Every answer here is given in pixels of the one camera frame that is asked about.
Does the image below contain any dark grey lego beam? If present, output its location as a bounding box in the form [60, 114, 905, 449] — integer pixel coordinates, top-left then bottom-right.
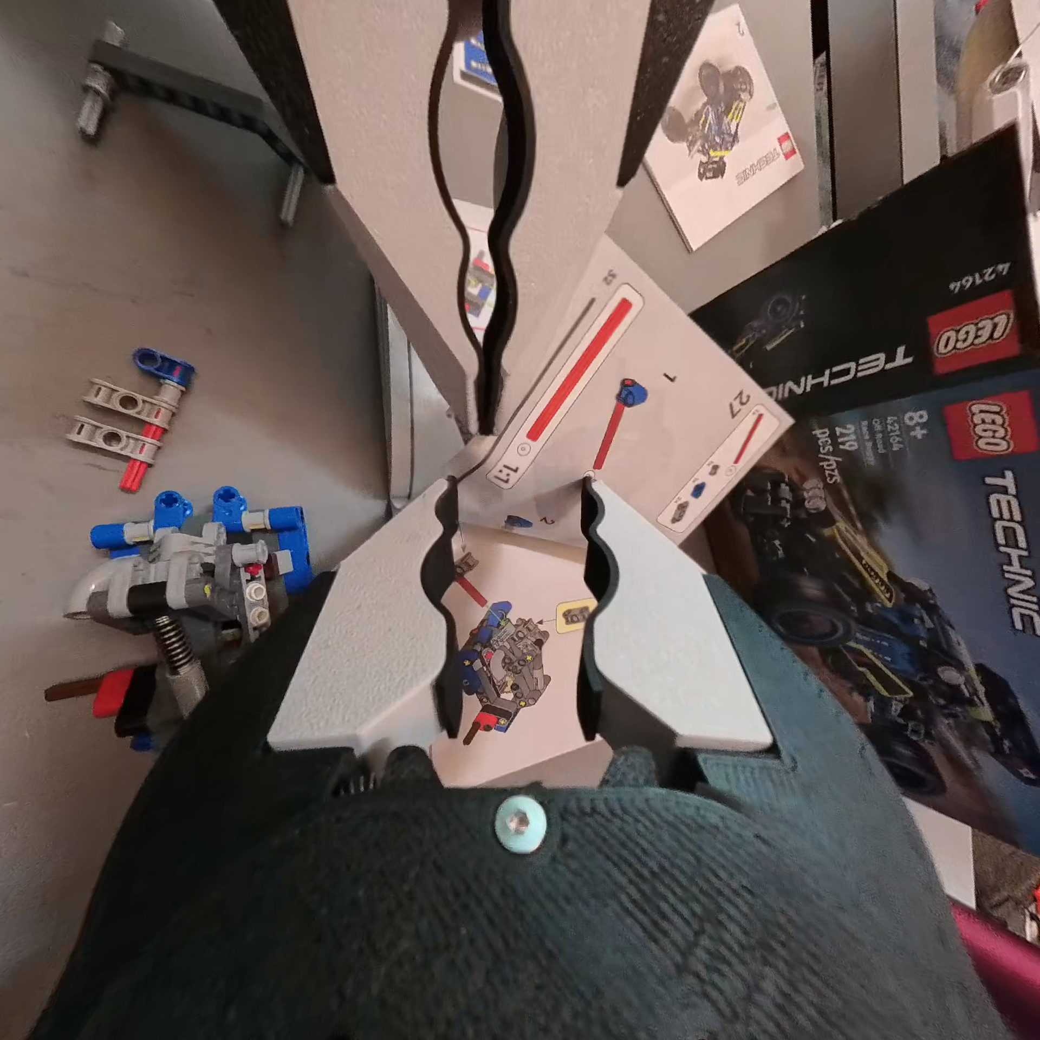
[77, 20, 306, 227]

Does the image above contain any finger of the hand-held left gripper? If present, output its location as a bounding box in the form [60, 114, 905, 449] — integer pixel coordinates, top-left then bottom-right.
[288, 0, 492, 440]
[481, 0, 653, 436]

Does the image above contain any lego instruction booklet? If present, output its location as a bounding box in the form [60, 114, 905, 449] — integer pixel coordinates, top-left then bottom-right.
[642, 4, 807, 253]
[378, 236, 797, 791]

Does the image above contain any dark lego set box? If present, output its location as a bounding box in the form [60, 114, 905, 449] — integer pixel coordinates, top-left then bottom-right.
[686, 122, 1040, 854]

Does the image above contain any pink plastic object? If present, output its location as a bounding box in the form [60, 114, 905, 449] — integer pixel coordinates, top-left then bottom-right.
[951, 894, 1040, 1040]

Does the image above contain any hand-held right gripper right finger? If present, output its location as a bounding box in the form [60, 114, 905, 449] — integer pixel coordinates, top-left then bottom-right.
[577, 478, 775, 757]

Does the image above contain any red lego axle assembly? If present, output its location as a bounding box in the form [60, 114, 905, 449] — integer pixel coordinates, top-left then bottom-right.
[65, 348, 196, 492]

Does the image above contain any closed lego instruction booklet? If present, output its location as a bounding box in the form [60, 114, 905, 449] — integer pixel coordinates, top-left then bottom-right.
[642, 4, 807, 253]

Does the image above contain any grey and blue lego model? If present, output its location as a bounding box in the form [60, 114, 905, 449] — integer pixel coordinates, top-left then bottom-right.
[44, 486, 318, 752]

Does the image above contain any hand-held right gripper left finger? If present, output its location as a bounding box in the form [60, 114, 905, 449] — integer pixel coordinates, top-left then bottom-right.
[266, 478, 464, 757]

